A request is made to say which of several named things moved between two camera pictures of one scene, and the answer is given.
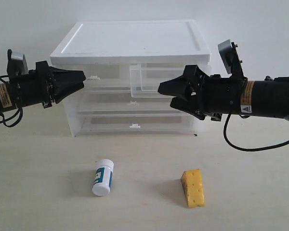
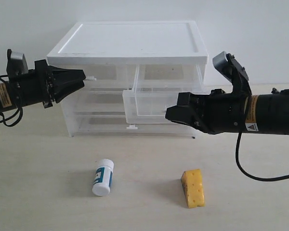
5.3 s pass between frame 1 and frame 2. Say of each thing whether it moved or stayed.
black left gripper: stayed
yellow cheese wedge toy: stayed
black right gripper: moved
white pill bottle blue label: stayed
